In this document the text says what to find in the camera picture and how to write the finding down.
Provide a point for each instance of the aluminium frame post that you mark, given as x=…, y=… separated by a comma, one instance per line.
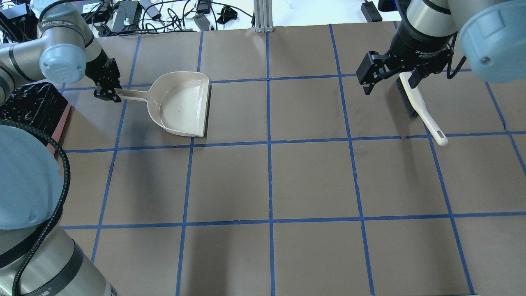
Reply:
x=263, y=21

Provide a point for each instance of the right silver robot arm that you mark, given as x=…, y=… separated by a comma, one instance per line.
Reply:
x=490, y=33

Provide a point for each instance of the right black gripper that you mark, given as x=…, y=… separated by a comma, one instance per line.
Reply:
x=419, y=42

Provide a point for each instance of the beige hand brush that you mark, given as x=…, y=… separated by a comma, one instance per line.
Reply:
x=416, y=108

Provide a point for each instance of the black power adapter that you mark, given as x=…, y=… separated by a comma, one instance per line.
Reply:
x=370, y=12

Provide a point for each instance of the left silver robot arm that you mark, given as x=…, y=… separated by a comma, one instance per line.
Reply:
x=38, y=258

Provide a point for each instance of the black-lined pink trash bin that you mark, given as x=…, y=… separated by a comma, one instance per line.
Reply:
x=39, y=105

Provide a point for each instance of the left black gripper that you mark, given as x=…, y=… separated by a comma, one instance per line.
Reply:
x=100, y=67

